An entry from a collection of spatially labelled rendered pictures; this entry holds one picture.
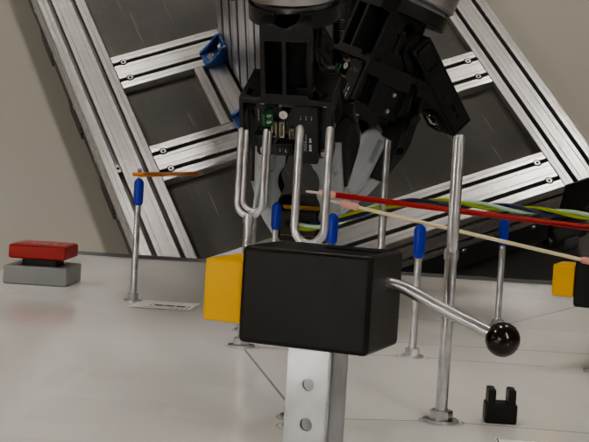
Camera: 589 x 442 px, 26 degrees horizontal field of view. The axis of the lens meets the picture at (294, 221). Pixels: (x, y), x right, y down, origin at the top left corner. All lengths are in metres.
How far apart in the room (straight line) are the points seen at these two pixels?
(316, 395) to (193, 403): 0.13
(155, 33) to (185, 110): 0.22
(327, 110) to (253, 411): 0.38
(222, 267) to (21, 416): 0.13
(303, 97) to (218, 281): 0.45
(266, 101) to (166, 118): 1.48
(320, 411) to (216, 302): 0.06
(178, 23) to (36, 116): 0.38
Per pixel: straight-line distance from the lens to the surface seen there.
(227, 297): 0.53
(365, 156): 1.21
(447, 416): 0.64
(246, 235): 0.82
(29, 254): 1.12
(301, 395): 0.53
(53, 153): 2.70
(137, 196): 1.03
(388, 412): 0.65
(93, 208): 2.59
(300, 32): 0.94
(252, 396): 0.67
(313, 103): 0.96
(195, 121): 2.43
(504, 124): 2.45
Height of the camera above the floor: 2.00
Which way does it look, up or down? 52 degrees down
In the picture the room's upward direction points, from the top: straight up
